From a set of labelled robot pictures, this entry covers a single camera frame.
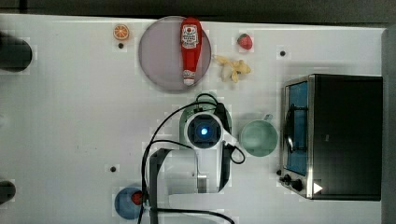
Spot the green mug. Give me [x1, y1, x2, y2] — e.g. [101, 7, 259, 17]
[239, 114, 278, 157]

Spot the small red toy fruit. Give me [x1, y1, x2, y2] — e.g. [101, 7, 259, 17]
[131, 190, 143, 205]

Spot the black round post upper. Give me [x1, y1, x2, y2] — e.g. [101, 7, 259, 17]
[0, 32, 33, 72]

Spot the red toy strawberry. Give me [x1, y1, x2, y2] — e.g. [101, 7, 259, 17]
[237, 34, 253, 50]

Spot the black toaster oven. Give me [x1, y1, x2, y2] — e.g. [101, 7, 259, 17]
[276, 74, 383, 201]

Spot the red ketchup bottle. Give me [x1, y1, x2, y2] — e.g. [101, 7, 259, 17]
[180, 17, 202, 86]

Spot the blue bowl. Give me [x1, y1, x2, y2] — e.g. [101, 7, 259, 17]
[114, 187, 145, 220]

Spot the purple round plate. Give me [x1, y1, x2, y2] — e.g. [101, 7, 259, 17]
[138, 16, 211, 92]

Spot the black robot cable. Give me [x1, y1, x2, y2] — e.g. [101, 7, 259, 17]
[136, 92, 247, 224]

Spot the black round post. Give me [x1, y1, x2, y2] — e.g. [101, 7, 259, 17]
[0, 32, 33, 72]
[0, 181, 16, 204]

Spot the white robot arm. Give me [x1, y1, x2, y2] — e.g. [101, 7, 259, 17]
[148, 109, 237, 224]

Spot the black round post lower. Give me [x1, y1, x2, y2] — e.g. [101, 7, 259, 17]
[0, 181, 16, 204]

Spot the orange slice toy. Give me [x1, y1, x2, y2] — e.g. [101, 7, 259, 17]
[113, 24, 130, 41]

